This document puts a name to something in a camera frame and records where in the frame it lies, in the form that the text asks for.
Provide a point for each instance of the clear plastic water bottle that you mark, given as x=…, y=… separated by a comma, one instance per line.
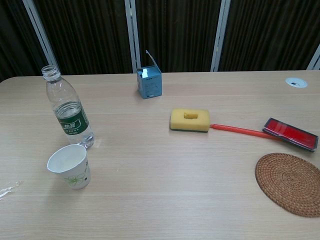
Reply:
x=72, y=122

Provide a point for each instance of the white paper cup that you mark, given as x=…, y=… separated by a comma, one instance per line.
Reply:
x=78, y=175

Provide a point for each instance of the yellow sponge with hole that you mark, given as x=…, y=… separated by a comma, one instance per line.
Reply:
x=180, y=121

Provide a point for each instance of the open blue cardboard box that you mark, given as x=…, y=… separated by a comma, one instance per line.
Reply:
x=150, y=85

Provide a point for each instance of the red pen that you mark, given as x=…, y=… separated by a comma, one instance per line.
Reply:
x=237, y=129

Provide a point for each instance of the red ink pad case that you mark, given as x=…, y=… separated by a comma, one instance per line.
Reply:
x=290, y=133

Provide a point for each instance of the round woven rattan coaster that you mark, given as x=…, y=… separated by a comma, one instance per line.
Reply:
x=287, y=182

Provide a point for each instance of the grey metal partition post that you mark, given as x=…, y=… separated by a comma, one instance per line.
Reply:
x=315, y=58
x=220, y=35
x=42, y=35
x=133, y=35

